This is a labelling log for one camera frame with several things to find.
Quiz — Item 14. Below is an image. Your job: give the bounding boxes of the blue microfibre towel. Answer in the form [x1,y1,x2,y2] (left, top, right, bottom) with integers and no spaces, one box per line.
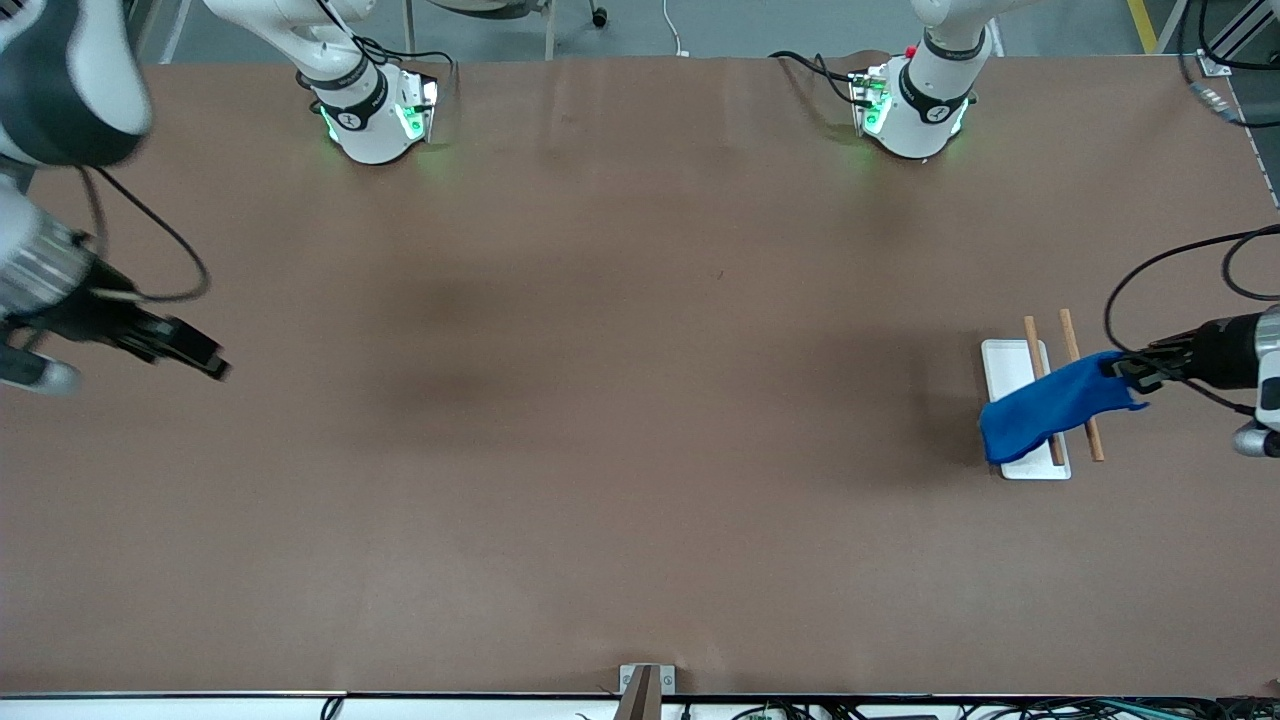
[977,350,1150,467]

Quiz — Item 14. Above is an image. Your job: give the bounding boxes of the white rack with wooden rods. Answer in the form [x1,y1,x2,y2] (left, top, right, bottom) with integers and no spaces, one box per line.
[980,308,1107,482]

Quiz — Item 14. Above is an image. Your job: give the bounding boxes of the brown table cover sheet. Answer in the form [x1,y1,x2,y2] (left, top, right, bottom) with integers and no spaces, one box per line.
[0,50,1280,699]

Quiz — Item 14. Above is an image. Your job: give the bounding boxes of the chair base with caster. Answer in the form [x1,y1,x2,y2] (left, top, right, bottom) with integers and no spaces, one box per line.
[400,0,611,62]

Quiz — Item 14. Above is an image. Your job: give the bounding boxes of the black left arm wrist cable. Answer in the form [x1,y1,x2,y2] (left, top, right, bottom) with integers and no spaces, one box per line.
[1104,223,1280,417]

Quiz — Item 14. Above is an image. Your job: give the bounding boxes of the black arm wrist cable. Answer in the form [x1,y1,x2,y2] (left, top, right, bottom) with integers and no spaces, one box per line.
[74,163,212,305]
[1104,223,1280,417]

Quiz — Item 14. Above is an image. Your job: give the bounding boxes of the black right arm wrist cable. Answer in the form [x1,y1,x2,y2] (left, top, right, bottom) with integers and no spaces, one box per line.
[74,163,212,305]

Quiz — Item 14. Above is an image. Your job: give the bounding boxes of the aluminium frame profile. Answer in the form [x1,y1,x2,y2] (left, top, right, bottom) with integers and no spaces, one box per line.
[1176,0,1280,129]
[120,0,191,64]

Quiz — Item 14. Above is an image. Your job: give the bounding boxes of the black right arm base cable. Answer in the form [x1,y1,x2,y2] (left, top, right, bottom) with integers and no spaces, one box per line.
[296,0,458,103]

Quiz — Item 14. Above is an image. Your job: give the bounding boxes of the black arm base cable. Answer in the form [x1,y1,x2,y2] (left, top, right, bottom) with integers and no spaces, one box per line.
[767,49,873,107]
[296,0,458,103]

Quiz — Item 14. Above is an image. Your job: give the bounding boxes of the black left arm base cable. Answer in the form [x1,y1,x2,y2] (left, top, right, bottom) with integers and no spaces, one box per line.
[767,49,873,107]

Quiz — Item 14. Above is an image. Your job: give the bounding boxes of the brown camera post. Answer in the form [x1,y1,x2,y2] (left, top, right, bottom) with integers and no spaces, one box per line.
[612,666,662,720]

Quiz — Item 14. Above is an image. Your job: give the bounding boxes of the grey metal bracket plate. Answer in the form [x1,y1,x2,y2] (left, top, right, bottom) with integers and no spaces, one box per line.
[618,663,677,696]

